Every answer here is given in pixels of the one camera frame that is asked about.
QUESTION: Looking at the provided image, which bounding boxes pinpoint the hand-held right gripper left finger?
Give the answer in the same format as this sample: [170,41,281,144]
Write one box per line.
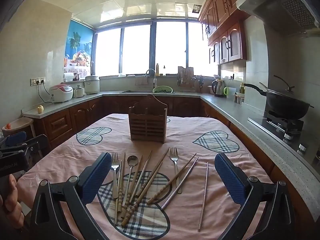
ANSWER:
[30,152,113,240]

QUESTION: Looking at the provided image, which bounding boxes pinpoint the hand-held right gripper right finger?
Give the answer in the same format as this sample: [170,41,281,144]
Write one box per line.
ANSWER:
[214,152,295,240]

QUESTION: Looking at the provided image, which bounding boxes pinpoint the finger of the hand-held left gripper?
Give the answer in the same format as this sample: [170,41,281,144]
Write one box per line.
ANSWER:
[15,134,48,158]
[0,131,27,153]

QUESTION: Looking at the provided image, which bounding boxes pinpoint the metal fork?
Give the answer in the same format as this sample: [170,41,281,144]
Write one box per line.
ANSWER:
[169,147,182,194]
[111,152,120,199]

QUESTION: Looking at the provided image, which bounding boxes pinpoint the thin light wooden chopstick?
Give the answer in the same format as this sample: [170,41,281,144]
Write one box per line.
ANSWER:
[118,152,126,212]
[114,160,123,225]

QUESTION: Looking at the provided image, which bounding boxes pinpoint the metal chopstick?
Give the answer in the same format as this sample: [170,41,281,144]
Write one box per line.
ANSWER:
[198,162,209,231]
[161,156,200,210]

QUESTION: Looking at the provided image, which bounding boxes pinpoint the metal spoon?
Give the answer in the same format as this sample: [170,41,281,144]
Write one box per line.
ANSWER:
[122,155,139,207]

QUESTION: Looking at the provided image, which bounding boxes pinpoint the wooden utensil holder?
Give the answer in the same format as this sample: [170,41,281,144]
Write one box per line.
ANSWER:
[128,94,168,143]

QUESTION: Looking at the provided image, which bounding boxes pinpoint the person's left hand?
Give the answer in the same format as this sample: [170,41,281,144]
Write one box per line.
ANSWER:
[0,174,25,230]

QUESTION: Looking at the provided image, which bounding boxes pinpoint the pink plaid-heart tablecloth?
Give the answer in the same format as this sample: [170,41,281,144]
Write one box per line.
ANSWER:
[19,114,273,240]

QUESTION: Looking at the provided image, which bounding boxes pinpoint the wooden base cabinets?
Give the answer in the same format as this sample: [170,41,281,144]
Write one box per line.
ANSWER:
[34,96,320,230]

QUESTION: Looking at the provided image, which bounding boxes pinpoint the pink white rice cooker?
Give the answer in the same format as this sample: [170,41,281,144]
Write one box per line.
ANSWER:
[49,84,74,103]

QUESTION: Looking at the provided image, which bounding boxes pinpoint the small white pot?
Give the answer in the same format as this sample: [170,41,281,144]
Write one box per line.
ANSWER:
[73,85,85,98]

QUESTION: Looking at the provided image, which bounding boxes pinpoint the gas stove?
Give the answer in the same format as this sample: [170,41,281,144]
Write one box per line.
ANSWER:
[247,112,320,160]

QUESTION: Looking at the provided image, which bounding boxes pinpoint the white slow cooker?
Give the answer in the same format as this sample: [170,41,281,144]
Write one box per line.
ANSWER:
[84,75,100,95]

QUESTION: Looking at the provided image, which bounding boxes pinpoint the black wok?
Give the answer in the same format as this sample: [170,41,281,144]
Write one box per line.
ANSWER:
[244,83,314,120]

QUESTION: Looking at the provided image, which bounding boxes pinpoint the electric kettle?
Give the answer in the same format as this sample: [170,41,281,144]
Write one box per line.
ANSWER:
[211,78,225,97]

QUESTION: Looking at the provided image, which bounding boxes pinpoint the kitchen sink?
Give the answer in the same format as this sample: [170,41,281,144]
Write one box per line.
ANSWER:
[119,90,175,94]

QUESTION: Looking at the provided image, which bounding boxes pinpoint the black wok lid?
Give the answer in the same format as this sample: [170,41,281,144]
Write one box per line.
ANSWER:
[259,75,310,103]

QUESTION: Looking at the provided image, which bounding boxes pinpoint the green colander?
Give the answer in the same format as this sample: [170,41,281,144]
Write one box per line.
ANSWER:
[152,86,173,94]

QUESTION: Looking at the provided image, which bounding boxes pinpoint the dish rack with cutting board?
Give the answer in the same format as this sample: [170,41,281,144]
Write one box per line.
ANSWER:
[177,66,197,92]

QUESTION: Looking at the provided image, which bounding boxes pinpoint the steel faucet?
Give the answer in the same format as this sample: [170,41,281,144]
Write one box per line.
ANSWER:
[145,69,158,92]

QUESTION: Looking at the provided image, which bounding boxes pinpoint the kitchen window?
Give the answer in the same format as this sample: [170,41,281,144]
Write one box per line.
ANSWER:
[94,21,219,78]

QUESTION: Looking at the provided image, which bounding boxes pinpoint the steel range hood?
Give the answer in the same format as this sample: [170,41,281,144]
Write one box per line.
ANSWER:
[236,0,320,37]

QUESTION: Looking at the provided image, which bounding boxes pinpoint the black power cable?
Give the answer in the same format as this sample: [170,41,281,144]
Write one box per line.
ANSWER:
[37,81,54,103]

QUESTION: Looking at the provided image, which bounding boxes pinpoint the white pitcher green handle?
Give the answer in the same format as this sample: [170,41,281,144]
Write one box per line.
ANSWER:
[223,86,237,97]

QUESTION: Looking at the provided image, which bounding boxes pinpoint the tropical fruit wall poster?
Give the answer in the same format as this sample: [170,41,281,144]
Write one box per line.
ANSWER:
[64,20,97,74]

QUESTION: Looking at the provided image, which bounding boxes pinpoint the wooden wall cabinets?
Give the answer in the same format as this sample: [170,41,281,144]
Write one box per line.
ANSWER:
[199,0,253,65]

